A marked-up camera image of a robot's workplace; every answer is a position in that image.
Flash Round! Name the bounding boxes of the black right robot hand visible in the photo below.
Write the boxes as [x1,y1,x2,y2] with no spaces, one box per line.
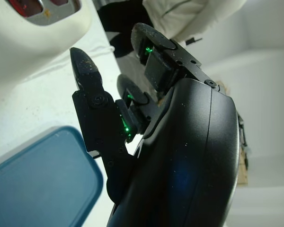
[70,23,240,227]

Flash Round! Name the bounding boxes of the person in white jacket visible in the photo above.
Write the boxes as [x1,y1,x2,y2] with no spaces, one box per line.
[94,0,248,60]

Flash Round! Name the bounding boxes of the cream white two-slot toaster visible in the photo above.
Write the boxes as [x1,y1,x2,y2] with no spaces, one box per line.
[0,0,92,84]

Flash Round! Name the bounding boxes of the blue plastic tray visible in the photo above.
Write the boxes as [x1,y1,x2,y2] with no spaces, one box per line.
[0,126,104,227]

